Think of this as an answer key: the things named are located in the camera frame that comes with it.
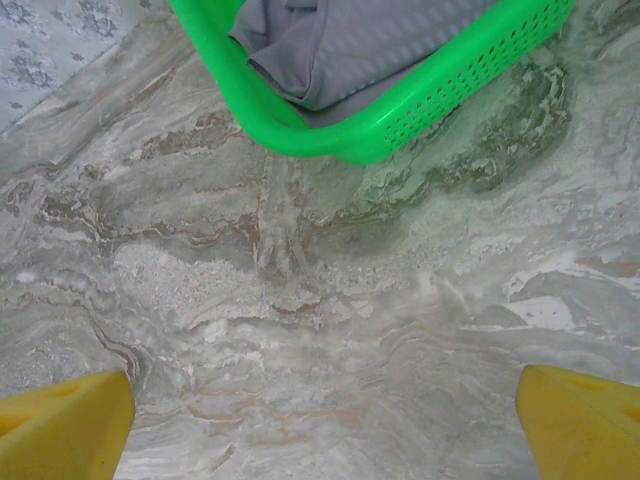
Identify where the green plastic basket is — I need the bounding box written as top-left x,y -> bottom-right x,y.
167,0 -> 579,167

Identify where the grey skirt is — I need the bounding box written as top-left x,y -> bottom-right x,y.
227,0 -> 554,129

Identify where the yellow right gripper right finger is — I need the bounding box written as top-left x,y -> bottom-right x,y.
517,364 -> 640,480

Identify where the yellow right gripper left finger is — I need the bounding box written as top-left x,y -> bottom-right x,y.
0,369 -> 136,480

